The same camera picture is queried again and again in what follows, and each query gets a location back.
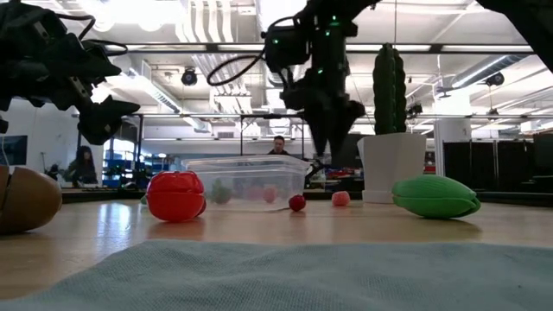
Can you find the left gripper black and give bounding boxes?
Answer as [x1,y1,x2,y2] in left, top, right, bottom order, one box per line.
[0,41,142,146]

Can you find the brown toy kiwi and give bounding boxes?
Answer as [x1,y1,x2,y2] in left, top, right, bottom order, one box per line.
[0,165,63,237]

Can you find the black camera cable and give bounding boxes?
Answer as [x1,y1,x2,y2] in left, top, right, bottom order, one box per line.
[55,12,130,58]
[206,16,299,86]

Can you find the clear plastic tupperware container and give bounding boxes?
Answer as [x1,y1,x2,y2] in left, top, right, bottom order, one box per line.
[181,155,312,213]

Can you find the person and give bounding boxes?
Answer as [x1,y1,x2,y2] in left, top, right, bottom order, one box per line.
[266,135,291,156]
[64,145,99,187]

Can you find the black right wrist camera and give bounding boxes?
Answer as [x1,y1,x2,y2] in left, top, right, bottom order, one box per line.
[262,24,311,73]

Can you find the pink round toy fruit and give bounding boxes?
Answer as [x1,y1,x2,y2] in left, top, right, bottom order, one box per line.
[331,190,352,207]

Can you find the green toy cactus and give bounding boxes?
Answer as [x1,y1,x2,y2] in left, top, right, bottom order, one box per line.
[372,42,408,136]

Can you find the green toy corn husk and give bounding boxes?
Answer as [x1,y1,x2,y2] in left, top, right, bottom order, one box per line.
[391,174,482,219]

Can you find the teal cloth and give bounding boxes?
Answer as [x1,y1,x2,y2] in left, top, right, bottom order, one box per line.
[0,239,553,311]

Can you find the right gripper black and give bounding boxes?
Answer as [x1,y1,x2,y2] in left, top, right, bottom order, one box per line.
[280,21,366,159]

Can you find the white plant pot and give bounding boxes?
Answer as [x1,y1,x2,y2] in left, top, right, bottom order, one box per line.
[357,132,428,205]

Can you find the black left camera cable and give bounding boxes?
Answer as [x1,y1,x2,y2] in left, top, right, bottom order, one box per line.
[55,12,130,58]

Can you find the blue storage shelf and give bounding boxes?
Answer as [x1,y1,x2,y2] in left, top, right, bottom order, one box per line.
[102,149,143,187]

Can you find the green toy cucumber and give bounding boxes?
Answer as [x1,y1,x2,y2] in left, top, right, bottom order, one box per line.
[210,179,233,206]

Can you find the red cherry with green stem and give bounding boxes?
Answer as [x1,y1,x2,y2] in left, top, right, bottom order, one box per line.
[288,194,308,213]

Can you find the black room divider panels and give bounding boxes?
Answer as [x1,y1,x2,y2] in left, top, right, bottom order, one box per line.
[443,132,553,194]

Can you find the red toy tomato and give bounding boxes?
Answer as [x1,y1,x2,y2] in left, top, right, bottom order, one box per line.
[145,170,207,224]

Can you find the black right camera cable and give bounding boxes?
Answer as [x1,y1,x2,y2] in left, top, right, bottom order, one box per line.
[206,16,299,86]

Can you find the dark wall screen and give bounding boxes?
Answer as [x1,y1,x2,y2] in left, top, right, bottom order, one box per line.
[0,135,28,166]

